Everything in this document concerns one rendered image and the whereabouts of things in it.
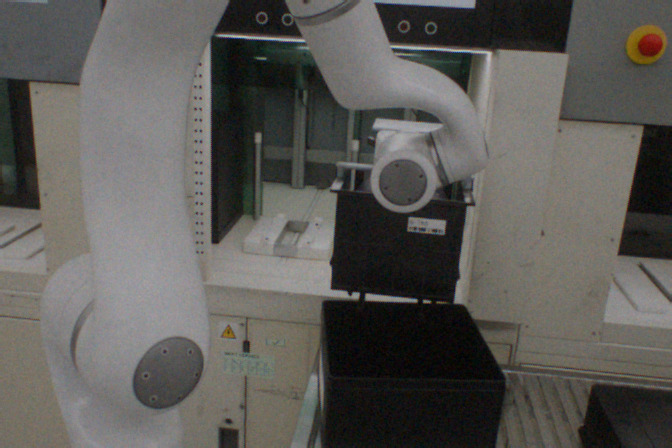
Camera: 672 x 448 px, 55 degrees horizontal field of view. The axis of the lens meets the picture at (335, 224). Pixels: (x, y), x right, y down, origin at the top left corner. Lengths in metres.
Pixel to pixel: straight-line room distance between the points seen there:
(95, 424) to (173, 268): 0.21
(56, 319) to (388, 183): 0.42
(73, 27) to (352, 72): 0.78
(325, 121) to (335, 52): 1.47
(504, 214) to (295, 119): 1.05
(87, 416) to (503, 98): 0.87
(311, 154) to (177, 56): 1.64
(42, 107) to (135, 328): 0.93
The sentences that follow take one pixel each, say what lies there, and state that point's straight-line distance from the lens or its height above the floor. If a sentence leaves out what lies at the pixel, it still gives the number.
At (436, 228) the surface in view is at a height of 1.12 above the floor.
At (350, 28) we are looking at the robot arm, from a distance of 0.74.
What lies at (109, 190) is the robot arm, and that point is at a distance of 0.62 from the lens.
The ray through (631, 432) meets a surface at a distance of 1.14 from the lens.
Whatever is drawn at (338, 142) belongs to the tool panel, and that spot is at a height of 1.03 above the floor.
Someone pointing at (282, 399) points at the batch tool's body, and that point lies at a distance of 1.54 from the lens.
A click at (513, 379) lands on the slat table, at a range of 1.40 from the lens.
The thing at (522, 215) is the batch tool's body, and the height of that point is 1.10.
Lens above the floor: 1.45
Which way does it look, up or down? 18 degrees down
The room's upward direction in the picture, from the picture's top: 3 degrees clockwise
